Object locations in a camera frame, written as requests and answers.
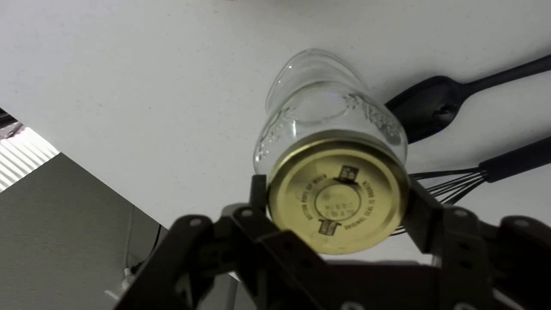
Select black handled wire whisk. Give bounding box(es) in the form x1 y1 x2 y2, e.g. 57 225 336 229
395 134 551 238

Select white window blinds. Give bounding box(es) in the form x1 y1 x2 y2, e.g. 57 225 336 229
0 108 62 194

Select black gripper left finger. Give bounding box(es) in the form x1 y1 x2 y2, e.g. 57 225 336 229
114 172 352 310

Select clear glass jar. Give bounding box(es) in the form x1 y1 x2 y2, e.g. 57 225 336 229
252 46 410 181

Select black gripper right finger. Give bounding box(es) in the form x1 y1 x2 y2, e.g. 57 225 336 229
402 177 551 310

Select gold metal jar lid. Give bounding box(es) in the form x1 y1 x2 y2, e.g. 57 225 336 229
267 141 412 256

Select black plastic spoon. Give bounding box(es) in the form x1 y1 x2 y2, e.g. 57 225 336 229
384 53 551 145

